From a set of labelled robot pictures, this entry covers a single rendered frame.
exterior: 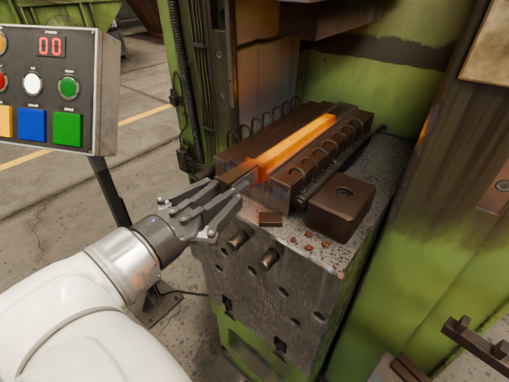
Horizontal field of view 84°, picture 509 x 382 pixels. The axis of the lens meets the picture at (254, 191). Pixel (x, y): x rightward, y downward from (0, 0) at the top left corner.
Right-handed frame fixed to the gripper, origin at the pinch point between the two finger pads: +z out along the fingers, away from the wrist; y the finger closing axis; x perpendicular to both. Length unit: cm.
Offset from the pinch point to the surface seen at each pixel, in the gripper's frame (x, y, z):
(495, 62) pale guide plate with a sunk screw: 20.6, 27.9, 17.5
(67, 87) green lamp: 8.8, -46.0, -6.4
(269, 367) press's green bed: -84, 7, 3
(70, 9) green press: -20, -467, 174
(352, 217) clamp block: -2.3, 19.3, 6.0
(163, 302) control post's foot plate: -99, -53, -2
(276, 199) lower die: -5.8, 4.6, 5.1
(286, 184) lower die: -1.1, 6.7, 5.3
